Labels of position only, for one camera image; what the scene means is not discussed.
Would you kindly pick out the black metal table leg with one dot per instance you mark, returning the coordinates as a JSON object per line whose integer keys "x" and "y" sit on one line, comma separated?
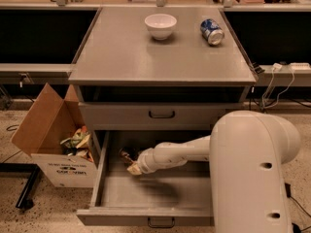
{"x": 27, "y": 171}

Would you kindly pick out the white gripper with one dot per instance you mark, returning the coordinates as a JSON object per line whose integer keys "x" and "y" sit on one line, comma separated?
{"x": 145, "y": 162}

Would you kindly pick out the closed grey upper drawer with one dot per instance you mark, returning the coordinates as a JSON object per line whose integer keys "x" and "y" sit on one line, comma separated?
{"x": 154, "y": 116}

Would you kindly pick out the white power strip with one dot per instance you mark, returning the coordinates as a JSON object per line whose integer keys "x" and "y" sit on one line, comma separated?
{"x": 300, "y": 66}

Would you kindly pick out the grey drawer cabinet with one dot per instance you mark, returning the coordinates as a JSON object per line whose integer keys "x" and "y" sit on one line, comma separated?
{"x": 122, "y": 62}

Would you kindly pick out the open grey middle drawer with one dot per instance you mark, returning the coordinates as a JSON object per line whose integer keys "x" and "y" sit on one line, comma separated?
{"x": 175, "y": 197}

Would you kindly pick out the white ceramic bowl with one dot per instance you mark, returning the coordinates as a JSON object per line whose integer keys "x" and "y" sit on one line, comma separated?
{"x": 160, "y": 26}

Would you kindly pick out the cardboard box with trash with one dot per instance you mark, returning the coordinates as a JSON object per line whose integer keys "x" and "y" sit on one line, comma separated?
{"x": 50, "y": 120}

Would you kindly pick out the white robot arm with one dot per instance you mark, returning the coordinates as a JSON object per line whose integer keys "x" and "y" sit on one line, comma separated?
{"x": 246, "y": 151}

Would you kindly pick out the black power adapter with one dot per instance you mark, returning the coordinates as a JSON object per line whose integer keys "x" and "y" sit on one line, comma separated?
{"x": 288, "y": 190}

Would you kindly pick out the blue soda can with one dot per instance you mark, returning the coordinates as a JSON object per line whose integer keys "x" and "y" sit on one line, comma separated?
{"x": 212, "y": 32}

